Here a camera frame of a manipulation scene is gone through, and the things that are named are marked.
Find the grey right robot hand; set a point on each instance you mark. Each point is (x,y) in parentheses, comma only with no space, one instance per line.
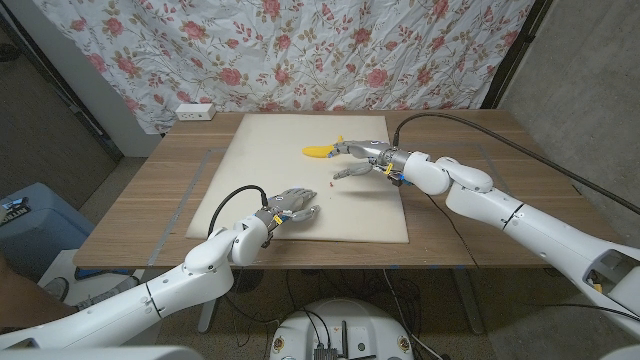
(372,150)

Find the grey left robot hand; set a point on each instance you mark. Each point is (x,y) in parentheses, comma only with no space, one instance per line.
(290,201)

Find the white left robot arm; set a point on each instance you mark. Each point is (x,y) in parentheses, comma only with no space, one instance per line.
(200,270)

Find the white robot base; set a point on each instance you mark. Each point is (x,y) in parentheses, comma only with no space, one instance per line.
(365,320)

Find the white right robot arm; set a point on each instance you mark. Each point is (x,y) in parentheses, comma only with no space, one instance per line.
(500,205)

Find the yellow toy banana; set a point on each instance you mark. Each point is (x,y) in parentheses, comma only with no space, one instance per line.
(315,151)

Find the floral backdrop cloth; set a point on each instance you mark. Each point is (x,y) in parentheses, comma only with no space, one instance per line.
(300,50)

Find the white power strip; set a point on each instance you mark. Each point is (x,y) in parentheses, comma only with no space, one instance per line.
(195,111)

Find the wooden table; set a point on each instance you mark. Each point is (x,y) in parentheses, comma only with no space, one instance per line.
(145,200)

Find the white table leg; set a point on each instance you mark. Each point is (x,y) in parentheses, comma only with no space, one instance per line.
(205,322)

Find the black backdrop stand pole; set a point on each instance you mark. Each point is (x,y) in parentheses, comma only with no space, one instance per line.
(515,50)

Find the grey table leg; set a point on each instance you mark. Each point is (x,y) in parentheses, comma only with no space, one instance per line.
(470,310)

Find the white floor board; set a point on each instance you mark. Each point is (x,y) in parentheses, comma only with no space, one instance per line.
(65,265)

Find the white robot torso edge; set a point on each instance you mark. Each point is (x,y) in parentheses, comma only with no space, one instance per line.
(100,354)

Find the blue storage bin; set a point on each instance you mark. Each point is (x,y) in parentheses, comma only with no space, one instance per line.
(45,225)

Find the person's bare leg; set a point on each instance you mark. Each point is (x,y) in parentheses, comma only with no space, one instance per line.
(25,300)

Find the black wall strip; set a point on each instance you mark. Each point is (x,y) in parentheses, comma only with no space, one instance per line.
(60,90)

